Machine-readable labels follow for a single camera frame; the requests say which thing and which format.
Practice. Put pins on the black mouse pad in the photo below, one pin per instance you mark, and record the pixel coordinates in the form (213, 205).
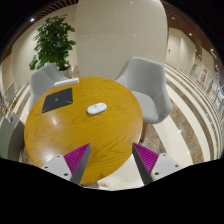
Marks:
(57, 100)

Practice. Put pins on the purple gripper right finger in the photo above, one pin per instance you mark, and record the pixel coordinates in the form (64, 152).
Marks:
(153, 166)

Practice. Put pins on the round wooden table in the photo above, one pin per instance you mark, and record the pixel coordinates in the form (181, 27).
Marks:
(110, 133)

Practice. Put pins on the green potted plant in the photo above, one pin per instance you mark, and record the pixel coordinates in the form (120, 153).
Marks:
(53, 44)

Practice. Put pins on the grey chair at left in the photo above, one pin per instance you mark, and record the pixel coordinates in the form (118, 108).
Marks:
(11, 137)

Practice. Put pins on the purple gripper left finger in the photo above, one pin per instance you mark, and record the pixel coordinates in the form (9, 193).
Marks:
(71, 166)

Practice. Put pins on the white computer mouse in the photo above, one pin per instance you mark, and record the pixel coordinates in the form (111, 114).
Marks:
(96, 108)

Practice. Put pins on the grey armchair right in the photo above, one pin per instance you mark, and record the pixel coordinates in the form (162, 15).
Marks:
(147, 82)

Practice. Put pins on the grey chair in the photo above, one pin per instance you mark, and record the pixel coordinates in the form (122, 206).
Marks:
(10, 93)
(11, 137)

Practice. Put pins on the white keyboard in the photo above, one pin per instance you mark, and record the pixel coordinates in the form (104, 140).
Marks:
(66, 82)

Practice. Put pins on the grey armchair behind table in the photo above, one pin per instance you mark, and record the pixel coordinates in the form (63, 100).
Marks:
(43, 80)

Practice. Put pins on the grey chair far left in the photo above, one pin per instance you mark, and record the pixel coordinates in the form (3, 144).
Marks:
(10, 93)

